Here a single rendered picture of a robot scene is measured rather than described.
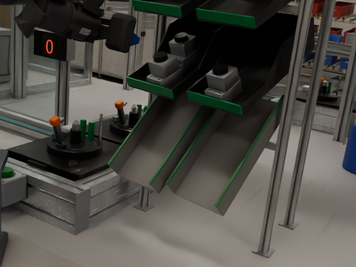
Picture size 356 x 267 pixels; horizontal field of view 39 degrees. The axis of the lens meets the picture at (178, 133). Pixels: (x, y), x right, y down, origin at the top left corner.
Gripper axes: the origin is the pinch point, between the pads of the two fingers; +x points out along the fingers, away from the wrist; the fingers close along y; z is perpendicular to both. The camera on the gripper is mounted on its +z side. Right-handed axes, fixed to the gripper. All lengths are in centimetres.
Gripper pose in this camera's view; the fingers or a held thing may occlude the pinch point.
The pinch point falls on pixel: (113, 33)
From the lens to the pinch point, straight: 94.5
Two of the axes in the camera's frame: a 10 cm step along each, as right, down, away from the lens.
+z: 2.6, -9.6, -1.1
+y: -7.5, -2.7, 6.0
